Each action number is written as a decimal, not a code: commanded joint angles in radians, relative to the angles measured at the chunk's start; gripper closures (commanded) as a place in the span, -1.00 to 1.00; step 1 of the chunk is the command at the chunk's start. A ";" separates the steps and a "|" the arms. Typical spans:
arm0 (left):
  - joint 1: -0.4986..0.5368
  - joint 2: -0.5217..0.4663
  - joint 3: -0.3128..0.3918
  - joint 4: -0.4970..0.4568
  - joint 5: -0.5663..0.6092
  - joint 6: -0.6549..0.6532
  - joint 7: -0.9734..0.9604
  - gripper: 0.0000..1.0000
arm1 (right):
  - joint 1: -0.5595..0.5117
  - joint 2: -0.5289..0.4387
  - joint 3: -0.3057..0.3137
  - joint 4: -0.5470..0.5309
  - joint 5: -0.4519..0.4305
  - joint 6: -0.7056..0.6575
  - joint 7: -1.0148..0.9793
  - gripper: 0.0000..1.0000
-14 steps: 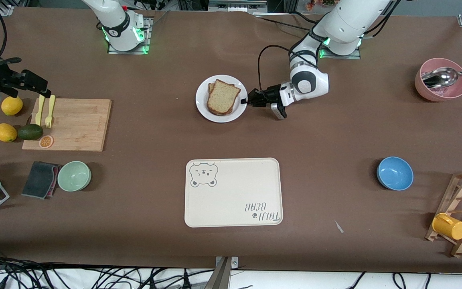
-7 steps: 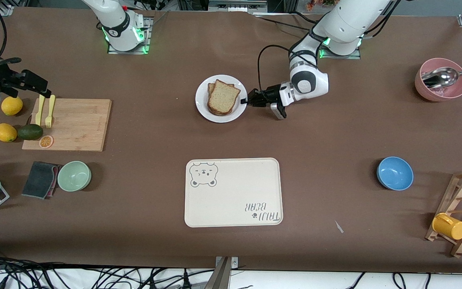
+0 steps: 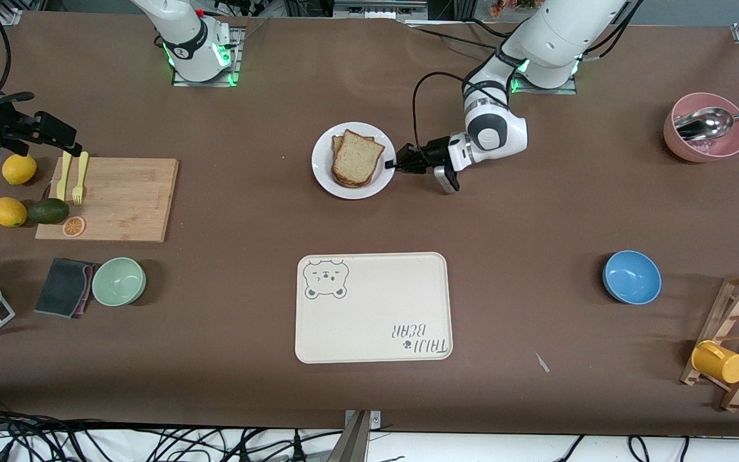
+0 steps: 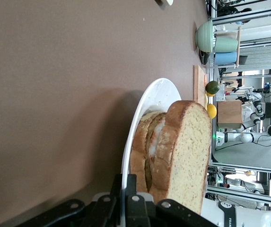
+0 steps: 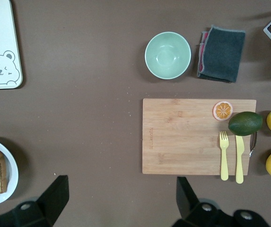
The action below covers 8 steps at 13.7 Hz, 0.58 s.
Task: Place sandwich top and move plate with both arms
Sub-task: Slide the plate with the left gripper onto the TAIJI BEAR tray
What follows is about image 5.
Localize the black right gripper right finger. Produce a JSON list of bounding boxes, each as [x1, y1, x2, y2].
[[173, 176, 221, 227]]

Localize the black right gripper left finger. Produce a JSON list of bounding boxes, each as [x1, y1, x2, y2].
[[9, 175, 70, 227]]

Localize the white round plate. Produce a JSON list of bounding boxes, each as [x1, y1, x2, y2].
[[0, 137, 19, 206]]

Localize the yellow plastic fork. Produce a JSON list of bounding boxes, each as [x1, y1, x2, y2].
[[219, 131, 229, 182]]

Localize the yellow plastic knife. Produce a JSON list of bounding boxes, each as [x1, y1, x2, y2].
[[235, 134, 245, 184]]

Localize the wooden cutting board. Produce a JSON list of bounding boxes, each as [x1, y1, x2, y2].
[[142, 98, 257, 176]]

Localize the small metal utensil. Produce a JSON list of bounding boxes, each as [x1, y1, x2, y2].
[[249, 131, 258, 158]]

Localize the green avocado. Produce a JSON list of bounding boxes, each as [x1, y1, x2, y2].
[[227, 111, 263, 137]]

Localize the orange slice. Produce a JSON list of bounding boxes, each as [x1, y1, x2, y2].
[[212, 101, 234, 122]]

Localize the mint green bowl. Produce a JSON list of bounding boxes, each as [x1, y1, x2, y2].
[[144, 31, 192, 80]]

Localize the grey folded cloth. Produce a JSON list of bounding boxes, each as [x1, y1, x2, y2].
[[196, 25, 246, 83]]

